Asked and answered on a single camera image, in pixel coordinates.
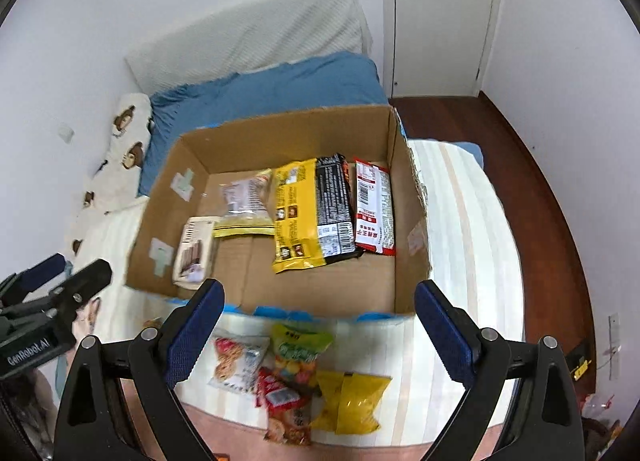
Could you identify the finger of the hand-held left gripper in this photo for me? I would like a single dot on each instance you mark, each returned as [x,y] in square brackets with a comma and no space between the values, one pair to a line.
[90,277]
[45,270]

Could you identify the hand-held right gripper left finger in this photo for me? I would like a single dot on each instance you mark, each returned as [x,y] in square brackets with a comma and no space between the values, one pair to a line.
[195,333]

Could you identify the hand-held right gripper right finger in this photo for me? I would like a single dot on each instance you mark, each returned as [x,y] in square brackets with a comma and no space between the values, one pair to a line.
[445,331]

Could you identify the clear cookie packet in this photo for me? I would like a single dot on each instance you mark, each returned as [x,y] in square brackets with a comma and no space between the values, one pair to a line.
[235,361]

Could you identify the small red snack packet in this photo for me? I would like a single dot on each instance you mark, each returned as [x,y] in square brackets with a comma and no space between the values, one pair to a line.
[277,390]

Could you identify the green fruit candy packet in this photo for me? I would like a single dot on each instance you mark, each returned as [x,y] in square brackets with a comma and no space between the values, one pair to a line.
[300,346]

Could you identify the small yellow snack packet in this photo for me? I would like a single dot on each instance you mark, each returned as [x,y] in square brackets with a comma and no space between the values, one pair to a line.
[362,403]
[325,401]

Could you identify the cardboard box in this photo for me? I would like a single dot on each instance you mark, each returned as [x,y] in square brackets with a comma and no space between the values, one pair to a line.
[300,286]

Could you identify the beige wafer biscuit packet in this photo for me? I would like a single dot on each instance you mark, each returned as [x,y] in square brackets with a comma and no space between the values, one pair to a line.
[192,251]

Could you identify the striped cream blanket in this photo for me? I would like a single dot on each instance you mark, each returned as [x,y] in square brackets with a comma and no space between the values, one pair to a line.
[465,241]

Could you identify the bear print pillow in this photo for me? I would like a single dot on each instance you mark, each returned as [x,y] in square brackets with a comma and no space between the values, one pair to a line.
[127,151]

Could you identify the yellow and black tool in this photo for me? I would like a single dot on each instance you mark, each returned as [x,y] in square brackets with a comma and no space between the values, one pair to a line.
[580,363]

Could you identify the red and white snack packet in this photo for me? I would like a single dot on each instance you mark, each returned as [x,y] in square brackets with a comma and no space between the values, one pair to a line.
[372,211]

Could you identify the clear pouch with yellow edge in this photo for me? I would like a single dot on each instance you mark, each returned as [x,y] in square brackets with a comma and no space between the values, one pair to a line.
[245,196]

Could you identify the long yellow snack packet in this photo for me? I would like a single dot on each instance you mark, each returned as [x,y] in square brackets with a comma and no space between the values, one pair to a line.
[295,221]

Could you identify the black snack packet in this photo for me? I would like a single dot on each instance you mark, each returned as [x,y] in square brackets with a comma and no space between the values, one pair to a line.
[332,201]

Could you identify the blue bed sheet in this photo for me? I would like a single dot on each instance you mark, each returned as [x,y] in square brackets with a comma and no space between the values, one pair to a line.
[470,151]

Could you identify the blue pillow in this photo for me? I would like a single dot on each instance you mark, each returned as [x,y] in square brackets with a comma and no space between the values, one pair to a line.
[260,91]

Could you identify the white textured pillow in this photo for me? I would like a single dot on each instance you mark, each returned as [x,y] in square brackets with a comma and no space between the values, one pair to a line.
[250,31]

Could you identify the white door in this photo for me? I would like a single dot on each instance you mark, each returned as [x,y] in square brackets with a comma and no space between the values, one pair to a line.
[445,16]

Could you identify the white wall socket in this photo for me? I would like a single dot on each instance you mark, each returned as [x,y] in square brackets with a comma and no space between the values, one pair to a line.
[614,346]

